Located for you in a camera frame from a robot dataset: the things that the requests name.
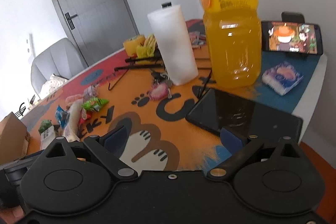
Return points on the white paper towel roll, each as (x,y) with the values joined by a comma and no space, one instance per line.
(170,31)

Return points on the grey door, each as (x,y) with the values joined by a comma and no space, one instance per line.
(100,28)

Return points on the phone showing video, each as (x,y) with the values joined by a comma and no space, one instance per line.
(291,37)

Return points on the clear orange snack packet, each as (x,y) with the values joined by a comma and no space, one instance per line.
(71,99)

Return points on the dotted white cushion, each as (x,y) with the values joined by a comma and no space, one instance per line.
(51,85)

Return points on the green snack bag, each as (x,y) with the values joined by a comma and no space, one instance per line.
(94,104)

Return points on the long white snack pack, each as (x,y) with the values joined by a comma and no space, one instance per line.
(71,128)

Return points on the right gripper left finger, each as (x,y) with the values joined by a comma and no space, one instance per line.
(106,149)

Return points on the black wire rack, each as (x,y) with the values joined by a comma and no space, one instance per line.
(159,64)

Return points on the green leafy snack packet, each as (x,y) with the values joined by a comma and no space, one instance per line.
(44,125)

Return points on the black door handle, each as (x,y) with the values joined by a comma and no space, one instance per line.
(69,19)

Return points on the red snack packet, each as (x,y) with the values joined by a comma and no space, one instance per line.
(84,116)

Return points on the blue snack packet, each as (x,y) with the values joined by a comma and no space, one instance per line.
(61,116)

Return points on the cardboard box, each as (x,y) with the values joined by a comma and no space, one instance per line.
(14,139)

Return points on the key bunch with pink charm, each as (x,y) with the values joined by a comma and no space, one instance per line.
(161,87)

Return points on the orange juice bottle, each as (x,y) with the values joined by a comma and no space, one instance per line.
(233,35)

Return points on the purple cake packet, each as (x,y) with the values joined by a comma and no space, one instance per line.
(90,92)

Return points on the black shoe rack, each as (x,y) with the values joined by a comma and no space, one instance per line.
(20,112)

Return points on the grey armchair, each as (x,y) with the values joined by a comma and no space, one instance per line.
(61,59)

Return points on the yellow snack packet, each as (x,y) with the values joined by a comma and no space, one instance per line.
(147,49)

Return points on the black tablet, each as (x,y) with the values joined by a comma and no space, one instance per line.
(217,110)

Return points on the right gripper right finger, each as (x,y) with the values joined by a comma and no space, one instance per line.
(241,148)

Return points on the colourful cartoon table mat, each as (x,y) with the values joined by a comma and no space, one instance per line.
(158,135)

